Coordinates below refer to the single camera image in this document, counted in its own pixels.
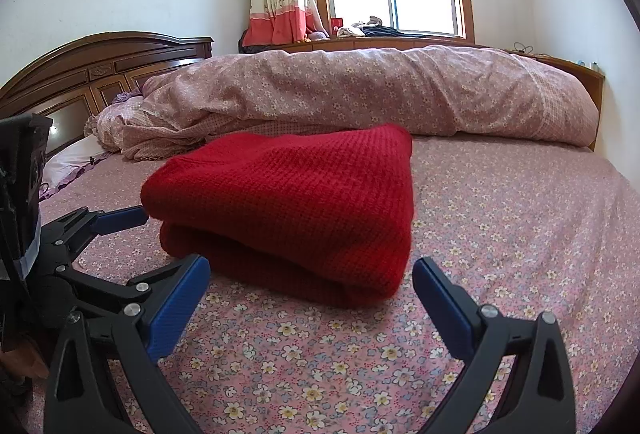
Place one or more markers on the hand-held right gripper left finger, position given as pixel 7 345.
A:
pixel 175 309

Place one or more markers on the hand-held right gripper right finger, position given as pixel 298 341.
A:
pixel 442 309

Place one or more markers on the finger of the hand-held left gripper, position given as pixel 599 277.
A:
pixel 100 290
pixel 120 220

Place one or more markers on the red knit sweater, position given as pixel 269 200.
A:
pixel 300 204

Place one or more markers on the person's left hand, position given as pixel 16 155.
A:
pixel 32 364

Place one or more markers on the white pillow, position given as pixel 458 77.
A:
pixel 75 161

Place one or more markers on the pink floral bed sheet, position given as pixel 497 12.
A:
pixel 500 239

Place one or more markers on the purple cloth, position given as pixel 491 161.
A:
pixel 127 98

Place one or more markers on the dark wooden headboard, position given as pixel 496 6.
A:
pixel 100 63

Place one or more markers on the pink floral duvet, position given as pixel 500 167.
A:
pixel 350 88

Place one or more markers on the dark cloth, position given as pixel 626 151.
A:
pixel 395 32

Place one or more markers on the white cloth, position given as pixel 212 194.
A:
pixel 355 29

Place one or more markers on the small red box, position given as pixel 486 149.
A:
pixel 337 23

